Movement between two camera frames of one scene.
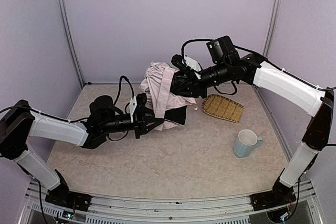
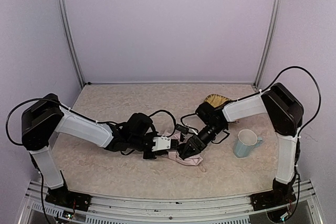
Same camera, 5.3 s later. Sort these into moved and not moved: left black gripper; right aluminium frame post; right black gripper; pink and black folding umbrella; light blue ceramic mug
Moved: pink and black folding umbrella; left black gripper; right black gripper
Not moved: light blue ceramic mug; right aluminium frame post
